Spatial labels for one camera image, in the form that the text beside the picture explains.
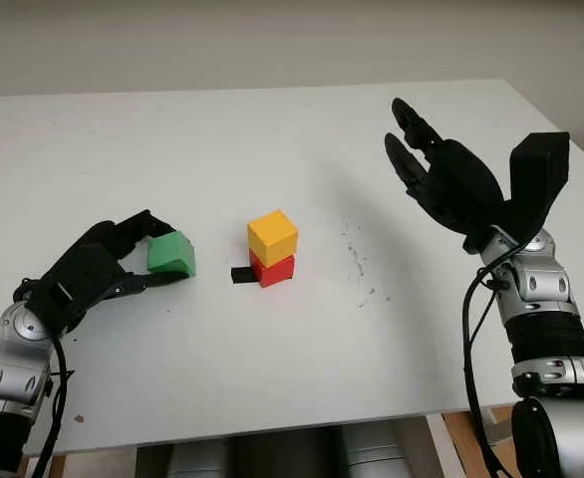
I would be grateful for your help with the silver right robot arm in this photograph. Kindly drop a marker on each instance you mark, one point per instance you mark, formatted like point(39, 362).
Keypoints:
point(541, 309)

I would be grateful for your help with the black tape strip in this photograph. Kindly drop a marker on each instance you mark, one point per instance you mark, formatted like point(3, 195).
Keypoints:
point(242, 276)

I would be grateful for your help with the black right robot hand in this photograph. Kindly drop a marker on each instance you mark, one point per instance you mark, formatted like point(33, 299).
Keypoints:
point(461, 184)

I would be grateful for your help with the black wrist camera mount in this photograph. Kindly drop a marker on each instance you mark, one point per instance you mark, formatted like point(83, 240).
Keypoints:
point(538, 169)
point(73, 304)

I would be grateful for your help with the silver left robot leg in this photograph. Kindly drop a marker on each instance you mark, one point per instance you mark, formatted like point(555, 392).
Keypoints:
point(197, 460)

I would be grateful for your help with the grey metal table foot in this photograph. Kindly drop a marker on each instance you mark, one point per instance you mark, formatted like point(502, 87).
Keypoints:
point(498, 428)

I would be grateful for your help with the red cube block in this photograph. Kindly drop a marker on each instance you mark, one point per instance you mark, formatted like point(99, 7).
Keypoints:
point(274, 274)

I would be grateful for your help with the yellow cube block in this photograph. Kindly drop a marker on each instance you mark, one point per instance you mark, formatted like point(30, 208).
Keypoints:
point(272, 236)

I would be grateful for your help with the white table leg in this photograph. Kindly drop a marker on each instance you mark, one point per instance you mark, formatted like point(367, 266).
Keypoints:
point(441, 443)

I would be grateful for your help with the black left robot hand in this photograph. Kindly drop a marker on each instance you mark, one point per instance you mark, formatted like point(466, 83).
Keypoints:
point(92, 254)

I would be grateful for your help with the silver right robot leg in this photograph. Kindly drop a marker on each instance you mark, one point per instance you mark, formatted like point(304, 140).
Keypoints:
point(372, 450)

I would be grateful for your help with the silver robot leg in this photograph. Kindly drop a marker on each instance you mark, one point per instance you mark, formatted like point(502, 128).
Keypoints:
point(197, 460)
point(372, 450)

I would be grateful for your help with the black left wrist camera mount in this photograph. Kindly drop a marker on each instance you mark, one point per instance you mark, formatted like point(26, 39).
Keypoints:
point(73, 304)

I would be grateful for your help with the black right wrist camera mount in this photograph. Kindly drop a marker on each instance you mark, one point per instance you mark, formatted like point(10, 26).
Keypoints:
point(538, 169)

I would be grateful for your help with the green cube block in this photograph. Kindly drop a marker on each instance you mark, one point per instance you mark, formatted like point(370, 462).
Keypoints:
point(170, 251)

